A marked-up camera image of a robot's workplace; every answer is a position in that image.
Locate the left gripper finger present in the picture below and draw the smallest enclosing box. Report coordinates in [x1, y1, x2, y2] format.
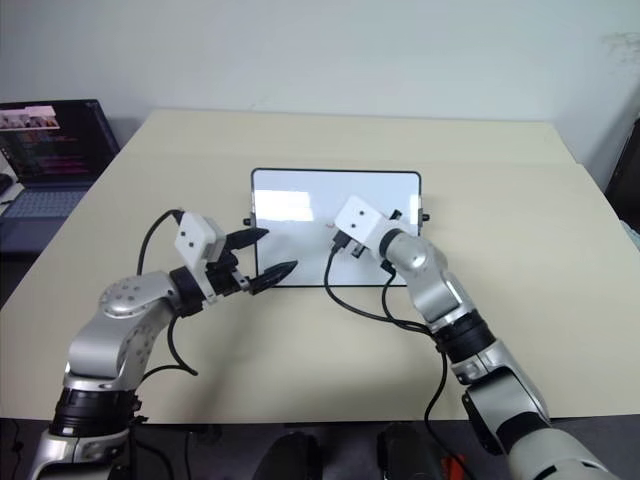
[246, 259, 300, 297]
[221, 227, 270, 262]

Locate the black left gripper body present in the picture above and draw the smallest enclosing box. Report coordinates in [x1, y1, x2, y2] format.
[205, 250, 252, 297]

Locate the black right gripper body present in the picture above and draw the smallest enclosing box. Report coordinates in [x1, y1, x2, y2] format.
[346, 238, 374, 261]

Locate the black-framed small whiteboard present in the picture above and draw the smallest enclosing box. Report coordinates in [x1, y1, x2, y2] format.
[242, 167, 432, 290]

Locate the dark rounded shape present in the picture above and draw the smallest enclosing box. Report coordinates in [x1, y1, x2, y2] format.
[375, 422, 443, 480]

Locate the open blue laptop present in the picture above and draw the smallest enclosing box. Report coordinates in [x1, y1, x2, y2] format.
[0, 98, 122, 222]

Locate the dark chair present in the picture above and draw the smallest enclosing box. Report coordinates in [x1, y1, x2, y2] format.
[603, 113, 640, 227]

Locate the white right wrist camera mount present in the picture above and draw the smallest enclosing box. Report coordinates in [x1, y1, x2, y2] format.
[333, 195, 387, 248]

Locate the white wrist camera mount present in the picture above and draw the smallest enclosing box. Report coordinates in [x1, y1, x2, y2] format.
[333, 195, 387, 248]
[174, 210, 227, 304]

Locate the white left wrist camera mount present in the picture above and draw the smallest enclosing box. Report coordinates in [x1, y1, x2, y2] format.
[174, 210, 227, 304]

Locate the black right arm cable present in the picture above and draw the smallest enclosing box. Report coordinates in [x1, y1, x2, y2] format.
[323, 229, 469, 464]

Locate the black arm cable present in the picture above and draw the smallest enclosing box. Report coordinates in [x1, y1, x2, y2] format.
[323, 229, 469, 464]
[130, 208, 200, 396]

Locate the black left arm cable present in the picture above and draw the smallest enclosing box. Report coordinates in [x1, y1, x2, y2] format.
[130, 208, 200, 396]

